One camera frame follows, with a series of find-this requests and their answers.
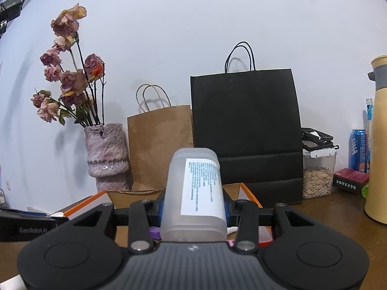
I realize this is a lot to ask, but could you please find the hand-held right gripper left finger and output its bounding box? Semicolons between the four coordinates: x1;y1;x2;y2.
72;199;166;253

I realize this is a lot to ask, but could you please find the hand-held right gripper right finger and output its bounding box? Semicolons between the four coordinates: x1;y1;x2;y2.
222;199;315;253

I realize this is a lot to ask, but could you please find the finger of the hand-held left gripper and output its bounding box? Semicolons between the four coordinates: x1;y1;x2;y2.
18;210;54;218

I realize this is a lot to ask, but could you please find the red cardboard box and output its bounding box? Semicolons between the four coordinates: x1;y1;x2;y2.
50;182;276;248

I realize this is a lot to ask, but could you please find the translucent plastic jar white label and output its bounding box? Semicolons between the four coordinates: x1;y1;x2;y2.
160;147;228;243

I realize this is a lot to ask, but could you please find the brown paper bag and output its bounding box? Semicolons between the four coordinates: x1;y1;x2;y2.
127;84;194;191

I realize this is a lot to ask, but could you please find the pink marbled ceramic vase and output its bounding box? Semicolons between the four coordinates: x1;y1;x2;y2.
84;123;131;192

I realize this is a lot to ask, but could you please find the black paper bag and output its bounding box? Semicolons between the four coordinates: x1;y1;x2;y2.
190;41;304;206

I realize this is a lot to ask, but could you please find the clear container with seeds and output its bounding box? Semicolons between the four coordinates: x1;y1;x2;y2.
301;128;340;200

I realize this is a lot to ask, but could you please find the dark red small box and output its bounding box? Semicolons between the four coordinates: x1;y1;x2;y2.
333;167;370;195

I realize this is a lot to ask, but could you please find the dried pink rose bouquet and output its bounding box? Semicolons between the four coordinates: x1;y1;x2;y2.
31;3;106;127

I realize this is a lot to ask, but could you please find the blue drink can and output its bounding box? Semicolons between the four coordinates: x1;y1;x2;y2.
349;129;370;173

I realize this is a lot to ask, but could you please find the cream yellow thermos jug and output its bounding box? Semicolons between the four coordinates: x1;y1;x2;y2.
364;55;387;225

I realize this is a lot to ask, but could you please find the clear spray bottle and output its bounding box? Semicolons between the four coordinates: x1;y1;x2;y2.
365;98;374;170

